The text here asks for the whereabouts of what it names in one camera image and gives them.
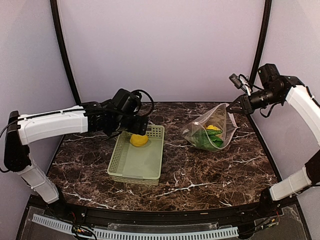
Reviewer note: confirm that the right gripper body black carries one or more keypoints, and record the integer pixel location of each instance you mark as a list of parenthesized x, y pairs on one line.
[(249, 108)]

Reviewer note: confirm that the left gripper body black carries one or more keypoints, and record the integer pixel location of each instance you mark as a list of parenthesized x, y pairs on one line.
[(140, 127)]

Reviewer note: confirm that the yellow lemon top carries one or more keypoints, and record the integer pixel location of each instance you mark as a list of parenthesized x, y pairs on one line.
[(138, 140)]

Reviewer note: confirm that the clear zip top bag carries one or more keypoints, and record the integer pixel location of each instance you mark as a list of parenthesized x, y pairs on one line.
[(217, 116)]

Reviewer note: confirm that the green white bok choy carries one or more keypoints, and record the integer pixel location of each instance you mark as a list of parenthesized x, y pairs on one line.
[(208, 139)]

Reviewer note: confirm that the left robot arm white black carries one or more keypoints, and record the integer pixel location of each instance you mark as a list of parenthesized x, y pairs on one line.
[(112, 117)]

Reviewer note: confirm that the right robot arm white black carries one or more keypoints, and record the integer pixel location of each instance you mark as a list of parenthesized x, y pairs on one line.
[(279, 89)]

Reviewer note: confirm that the beige plastic basket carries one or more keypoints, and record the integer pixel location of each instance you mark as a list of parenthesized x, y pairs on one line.
[(140, 165)]

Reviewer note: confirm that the right clear acrylic plate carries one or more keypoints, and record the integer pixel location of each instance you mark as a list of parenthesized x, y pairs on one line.
[(288, 226)]

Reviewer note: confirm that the clear acrylic plate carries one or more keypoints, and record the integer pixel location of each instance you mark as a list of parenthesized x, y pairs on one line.
[(29, 230), (288, 226)]

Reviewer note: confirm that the left clear acrylic plate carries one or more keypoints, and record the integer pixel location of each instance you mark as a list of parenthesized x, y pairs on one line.
[(29, 230)]

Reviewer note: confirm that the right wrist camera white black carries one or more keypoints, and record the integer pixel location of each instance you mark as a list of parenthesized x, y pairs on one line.
[(241, 82)]

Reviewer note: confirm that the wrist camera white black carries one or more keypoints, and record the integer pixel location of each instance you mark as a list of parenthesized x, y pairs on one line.
[(241, 82), (130, 102)]

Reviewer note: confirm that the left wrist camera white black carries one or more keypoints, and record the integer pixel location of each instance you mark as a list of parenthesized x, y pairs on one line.
[(130, 102)]

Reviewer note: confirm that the right black frame post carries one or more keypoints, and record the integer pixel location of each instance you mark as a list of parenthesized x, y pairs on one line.
[(261, 41)]

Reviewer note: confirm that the black curved front rail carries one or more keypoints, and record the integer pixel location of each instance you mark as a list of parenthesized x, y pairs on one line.
[(236, 215)]

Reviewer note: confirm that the white slotted cable duct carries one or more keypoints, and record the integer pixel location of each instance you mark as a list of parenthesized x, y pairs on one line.
[(117, 231)]

